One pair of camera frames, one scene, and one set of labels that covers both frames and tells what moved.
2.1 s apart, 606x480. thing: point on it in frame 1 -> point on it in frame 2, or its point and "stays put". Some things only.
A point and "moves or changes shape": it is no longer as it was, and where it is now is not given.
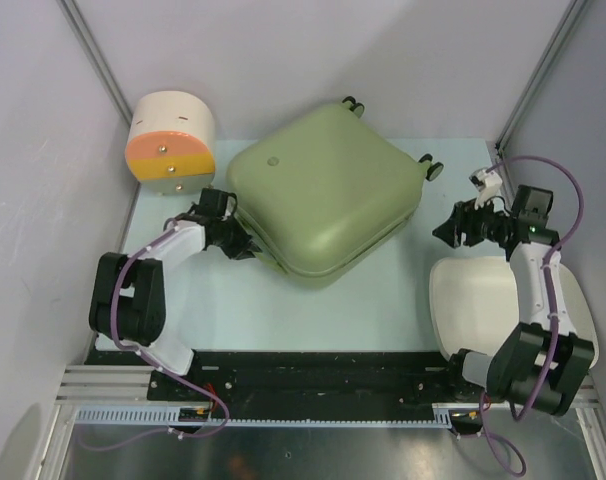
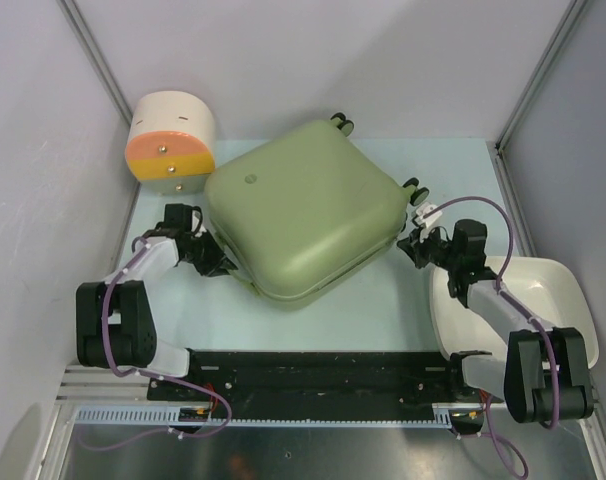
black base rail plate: x=310 y=378 stays put
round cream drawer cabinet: x=171 y=143 stays put
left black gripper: x=244 y=247 -> x=212 y=266
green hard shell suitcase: x=325 y=192 moves or changes shape
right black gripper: x=461 y=220 -> x=415 y=250
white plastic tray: x=474 y=304 stays put
